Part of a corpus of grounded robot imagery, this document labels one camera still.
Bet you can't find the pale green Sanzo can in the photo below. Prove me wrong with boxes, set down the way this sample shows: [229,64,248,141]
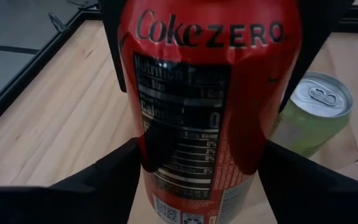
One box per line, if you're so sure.
[268,71,354,159]

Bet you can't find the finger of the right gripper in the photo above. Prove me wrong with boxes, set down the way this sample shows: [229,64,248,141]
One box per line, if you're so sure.
[99,0,127,94]
[277,0,356,113]

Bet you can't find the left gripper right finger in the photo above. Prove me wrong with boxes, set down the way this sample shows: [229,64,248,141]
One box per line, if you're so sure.
[257,139,358,224]

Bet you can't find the red Coke Zero can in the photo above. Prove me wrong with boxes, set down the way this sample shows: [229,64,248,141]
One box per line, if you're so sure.
[116,0,303,224]

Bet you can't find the black aluminium rig frame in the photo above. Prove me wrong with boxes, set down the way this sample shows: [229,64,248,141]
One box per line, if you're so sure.
[0,0,358,139]

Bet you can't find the black table clamp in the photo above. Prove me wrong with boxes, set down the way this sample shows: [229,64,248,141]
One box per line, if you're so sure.
[47,12,67,34]

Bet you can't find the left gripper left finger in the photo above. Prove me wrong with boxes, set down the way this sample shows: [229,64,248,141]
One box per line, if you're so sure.
[0,138,143,224]

